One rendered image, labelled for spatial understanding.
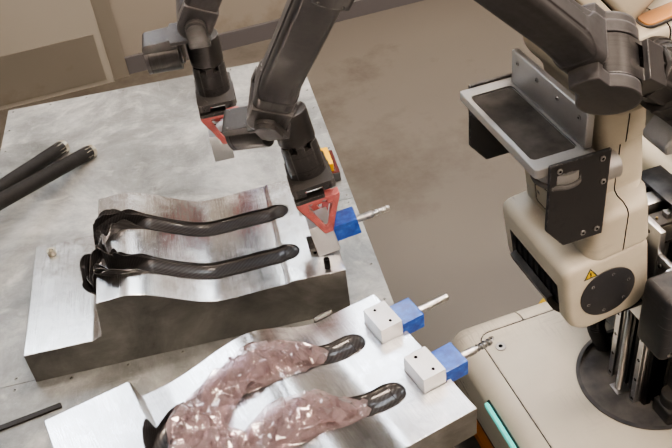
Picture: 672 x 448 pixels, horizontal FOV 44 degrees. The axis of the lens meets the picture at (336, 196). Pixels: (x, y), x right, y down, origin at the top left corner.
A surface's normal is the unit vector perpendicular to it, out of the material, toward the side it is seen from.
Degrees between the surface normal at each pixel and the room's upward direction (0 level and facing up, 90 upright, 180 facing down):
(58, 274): 0
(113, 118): 0
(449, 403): 0
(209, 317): 90
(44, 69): 90
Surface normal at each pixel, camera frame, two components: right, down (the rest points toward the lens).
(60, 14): 0.33, 0.55
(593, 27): 0.69, -0.22
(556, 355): -0.11, -0.79
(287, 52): -0.11, 0.92
